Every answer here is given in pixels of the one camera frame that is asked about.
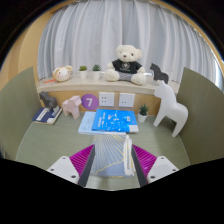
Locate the cream and orange plush toy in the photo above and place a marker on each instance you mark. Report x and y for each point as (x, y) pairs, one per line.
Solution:
(62, 74)

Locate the round purple number sign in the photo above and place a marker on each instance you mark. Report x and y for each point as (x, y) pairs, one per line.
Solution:
(90, 102)

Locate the large white horse figure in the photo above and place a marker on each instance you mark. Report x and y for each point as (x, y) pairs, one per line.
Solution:
(171, 108)

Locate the light wooden shelf ledge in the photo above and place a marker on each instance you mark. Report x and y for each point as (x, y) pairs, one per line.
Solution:
(86, 86)

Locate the bright blue book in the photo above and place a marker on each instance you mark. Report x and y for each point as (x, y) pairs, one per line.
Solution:
(113, 120)

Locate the small black horse figure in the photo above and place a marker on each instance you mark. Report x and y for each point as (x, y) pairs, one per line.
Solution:
(159, 75)

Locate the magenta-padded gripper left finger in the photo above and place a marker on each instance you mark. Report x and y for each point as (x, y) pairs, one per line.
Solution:
(63, 166)

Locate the white wall socket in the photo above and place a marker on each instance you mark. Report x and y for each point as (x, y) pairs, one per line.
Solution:
(126, 100)
(106, 99)

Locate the navy blue book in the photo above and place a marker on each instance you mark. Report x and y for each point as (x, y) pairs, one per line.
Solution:
(45, 116)

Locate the cream teddy bear black shirt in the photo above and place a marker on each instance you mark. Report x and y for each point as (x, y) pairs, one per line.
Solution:
(126, 65)

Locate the dark grey horse figure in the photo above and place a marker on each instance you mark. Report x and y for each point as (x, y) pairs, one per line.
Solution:
(48, 100)

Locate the white curtain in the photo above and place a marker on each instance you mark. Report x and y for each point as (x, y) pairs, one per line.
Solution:
(100, 33)

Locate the pink horse figure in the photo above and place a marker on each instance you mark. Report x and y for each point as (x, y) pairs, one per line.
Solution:
(71, 106)

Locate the green partition panel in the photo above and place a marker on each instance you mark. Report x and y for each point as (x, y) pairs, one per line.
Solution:
(16, 113)
(203, 116)

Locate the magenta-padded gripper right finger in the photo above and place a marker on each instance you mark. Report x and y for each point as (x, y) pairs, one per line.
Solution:
(161, 166)

